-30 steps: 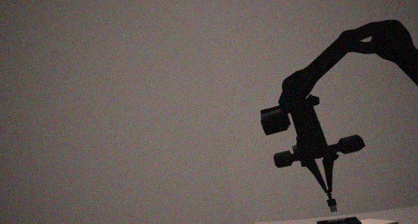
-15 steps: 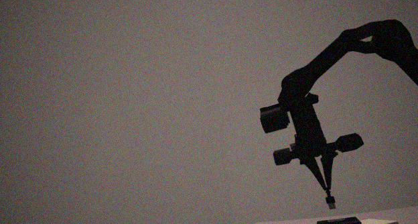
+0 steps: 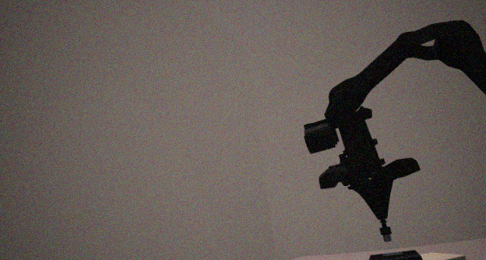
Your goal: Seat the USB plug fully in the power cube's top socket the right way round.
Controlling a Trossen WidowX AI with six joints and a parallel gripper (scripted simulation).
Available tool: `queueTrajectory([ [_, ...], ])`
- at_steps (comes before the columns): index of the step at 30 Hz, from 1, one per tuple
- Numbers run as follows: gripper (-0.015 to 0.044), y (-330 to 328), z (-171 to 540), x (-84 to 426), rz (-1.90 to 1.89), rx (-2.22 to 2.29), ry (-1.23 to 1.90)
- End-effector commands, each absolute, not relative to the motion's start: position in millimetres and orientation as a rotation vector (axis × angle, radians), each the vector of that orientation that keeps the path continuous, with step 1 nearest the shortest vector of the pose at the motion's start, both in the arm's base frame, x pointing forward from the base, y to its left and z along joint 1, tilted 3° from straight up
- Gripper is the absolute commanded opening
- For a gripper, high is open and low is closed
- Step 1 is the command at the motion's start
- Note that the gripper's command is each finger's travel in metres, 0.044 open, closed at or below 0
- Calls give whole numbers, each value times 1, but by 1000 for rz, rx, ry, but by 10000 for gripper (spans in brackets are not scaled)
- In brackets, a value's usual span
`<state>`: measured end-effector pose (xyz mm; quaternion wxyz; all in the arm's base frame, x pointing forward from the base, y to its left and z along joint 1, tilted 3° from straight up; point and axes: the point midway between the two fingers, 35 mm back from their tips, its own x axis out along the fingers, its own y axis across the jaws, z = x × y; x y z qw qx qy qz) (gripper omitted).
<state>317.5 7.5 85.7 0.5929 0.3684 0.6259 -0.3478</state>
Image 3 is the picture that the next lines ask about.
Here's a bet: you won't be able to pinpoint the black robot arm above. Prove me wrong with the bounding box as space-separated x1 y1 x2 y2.
304 20 486 153

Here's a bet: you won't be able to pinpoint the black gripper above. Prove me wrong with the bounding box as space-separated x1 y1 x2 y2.
319 135 421 220

